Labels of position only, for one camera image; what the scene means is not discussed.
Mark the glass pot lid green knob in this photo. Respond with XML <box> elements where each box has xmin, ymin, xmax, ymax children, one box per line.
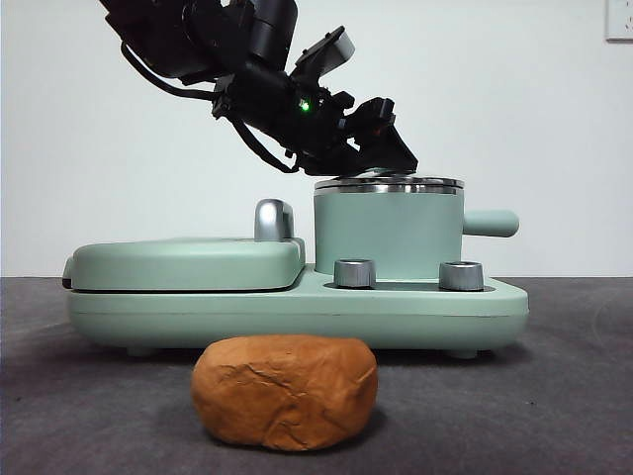
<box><xmin>314</xmin><ymin>166</ymin><xmax>466</xmax><ymax>193</ymax></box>

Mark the brown potato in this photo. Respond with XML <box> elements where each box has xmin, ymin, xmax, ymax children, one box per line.
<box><xmin>190</xmin><ymin>333</ymin><xmax>380</xmax><ymax>453</ymax></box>

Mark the mint green steamer pot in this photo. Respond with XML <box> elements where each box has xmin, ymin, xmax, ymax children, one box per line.
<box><xmin>313</xmin><ymin>186</ymin><xmax>520</xmax><ymax>278</ymax></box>

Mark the silver control knob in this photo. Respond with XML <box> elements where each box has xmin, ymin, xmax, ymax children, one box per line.
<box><xmin>438</xmin><ymin>260</ymin><xmax>485</xmax><ymax>293</ymax></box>
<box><xmin>333</xmin><ymin>258</ymin><xmax>377</xmax><ymax>290</ymax></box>

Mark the mint green breakfast machine base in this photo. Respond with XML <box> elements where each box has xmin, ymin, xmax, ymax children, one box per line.
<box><xmin>66</xmin><ymin>261</ymin><xmax>530</xmax><ymax>359</ymax></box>

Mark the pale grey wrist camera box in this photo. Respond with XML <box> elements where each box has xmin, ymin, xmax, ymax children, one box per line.
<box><xmin>295</xmin><ymin>27</ymin><xmax>356</xmax><ymax>76</ymax></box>

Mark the black cable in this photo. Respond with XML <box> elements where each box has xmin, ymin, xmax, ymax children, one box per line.
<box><xmin>120</xmin><ymin>42</ymin><xmax>222</xmax><ymax>100</ymax></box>
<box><xmin>234</xmin><ymin>120</ymin><xmax>301</xmax><ymax>174</ymax></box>

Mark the silver cover handle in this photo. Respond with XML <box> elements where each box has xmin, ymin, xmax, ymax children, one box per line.
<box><xmin>253</xmin><ymin>198</ymin><xmax>298</xmax><ymax>243</ymax></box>

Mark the white wall socket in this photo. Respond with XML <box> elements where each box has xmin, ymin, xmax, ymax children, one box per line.
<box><xmin>605</xmin><ymin>0</ymin><xmax>633</xmax><ymax>42</ymax></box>

